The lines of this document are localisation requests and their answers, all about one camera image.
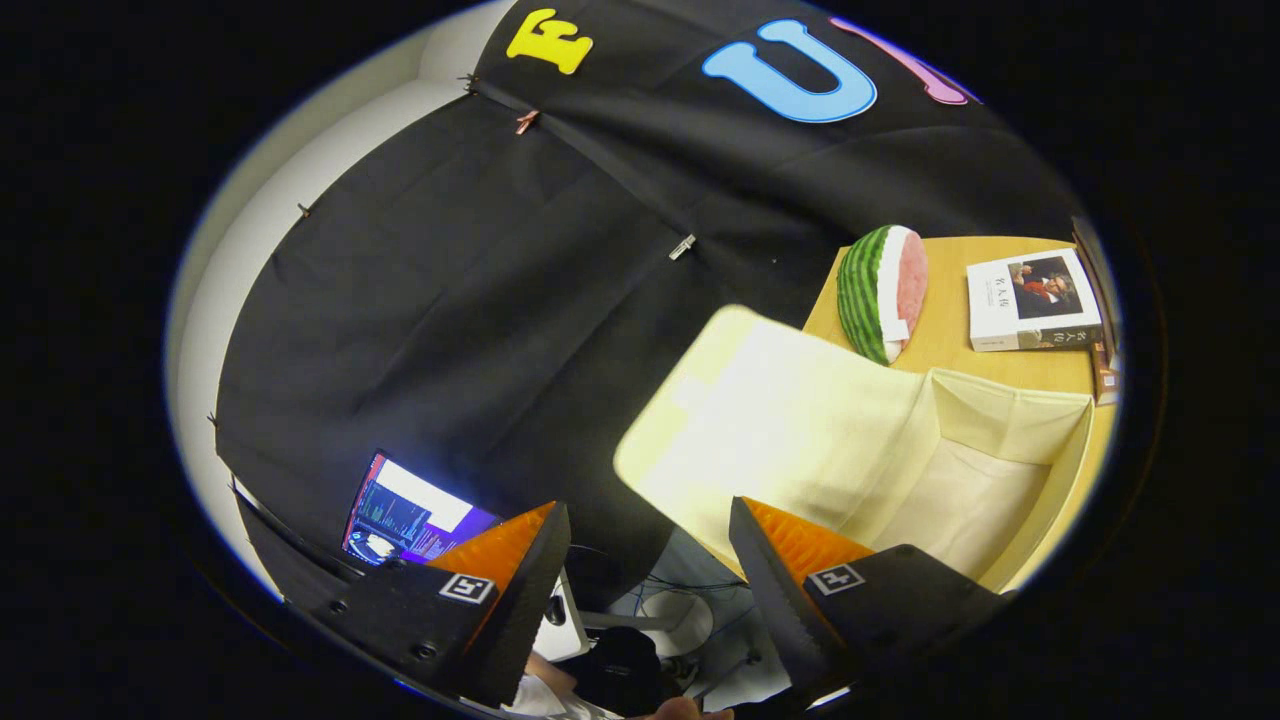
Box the black hardcover book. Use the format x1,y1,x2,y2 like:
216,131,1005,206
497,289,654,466
1072,215,1119,336

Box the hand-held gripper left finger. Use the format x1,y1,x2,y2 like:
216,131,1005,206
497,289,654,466
300,500,573,708

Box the watermelon slice toy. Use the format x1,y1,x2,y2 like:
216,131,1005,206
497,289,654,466
836,225,929,366

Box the reddish brown book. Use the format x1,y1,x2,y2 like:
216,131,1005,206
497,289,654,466
1092,340,1123,406

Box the beige fabric storage box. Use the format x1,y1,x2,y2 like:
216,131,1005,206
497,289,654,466
613,305,1096,593

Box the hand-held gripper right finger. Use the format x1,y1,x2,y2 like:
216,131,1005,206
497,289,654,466
728,497,1011,701

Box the person's dark clothing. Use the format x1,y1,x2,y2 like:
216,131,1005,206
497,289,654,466
585,628,686,716

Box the laptop screen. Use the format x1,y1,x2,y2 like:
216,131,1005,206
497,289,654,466
342,450,499,566

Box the white book with portrait cover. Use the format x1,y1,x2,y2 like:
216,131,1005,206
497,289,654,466
966,248,1104,352

